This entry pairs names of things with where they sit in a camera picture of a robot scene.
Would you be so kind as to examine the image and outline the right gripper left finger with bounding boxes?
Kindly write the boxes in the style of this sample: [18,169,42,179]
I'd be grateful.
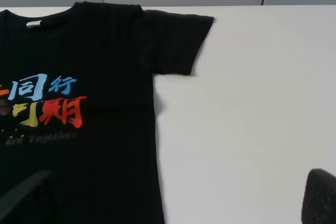
[1,170,51,221]

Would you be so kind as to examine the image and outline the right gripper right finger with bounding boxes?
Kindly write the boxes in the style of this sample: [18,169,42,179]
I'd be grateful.
[301,168,335,224]

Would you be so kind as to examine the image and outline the black printed t-shirt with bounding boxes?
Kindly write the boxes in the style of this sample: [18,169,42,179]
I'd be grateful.
[1,2,214,223]

